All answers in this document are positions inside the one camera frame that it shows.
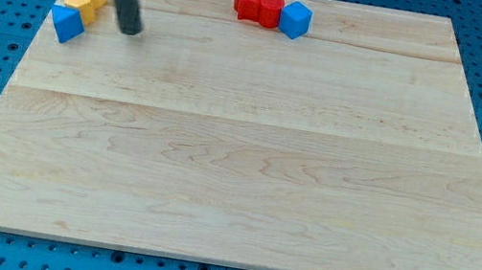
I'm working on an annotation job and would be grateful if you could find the blue cube block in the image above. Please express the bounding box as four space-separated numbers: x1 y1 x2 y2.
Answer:
279 1 312 39

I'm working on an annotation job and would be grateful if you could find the red circle block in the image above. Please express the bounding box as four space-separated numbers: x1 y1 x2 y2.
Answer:
258 0 286 29

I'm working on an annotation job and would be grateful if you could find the light wooden board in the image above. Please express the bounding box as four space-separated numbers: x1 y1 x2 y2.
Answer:
0 0 482 270

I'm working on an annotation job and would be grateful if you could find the red star block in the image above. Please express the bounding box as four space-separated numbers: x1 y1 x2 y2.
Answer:
233 0 261 22

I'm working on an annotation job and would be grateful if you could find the blue triangle block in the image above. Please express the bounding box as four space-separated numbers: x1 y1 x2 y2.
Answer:
51 4 85 44

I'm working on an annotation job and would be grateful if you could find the yellow hexagon block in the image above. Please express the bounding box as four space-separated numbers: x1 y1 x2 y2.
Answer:
64 0 96 25

